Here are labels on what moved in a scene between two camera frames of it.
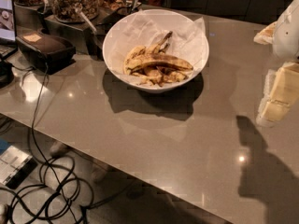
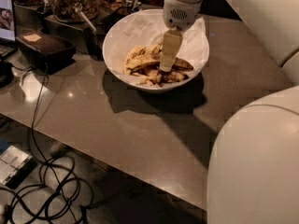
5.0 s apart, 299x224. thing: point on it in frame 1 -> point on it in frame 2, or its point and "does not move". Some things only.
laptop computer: x=7 y=35 does not move
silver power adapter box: x=15 y=167 does not move
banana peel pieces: x=152 y=64 does not move
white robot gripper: x=287 y=35 -> x=180 y=14
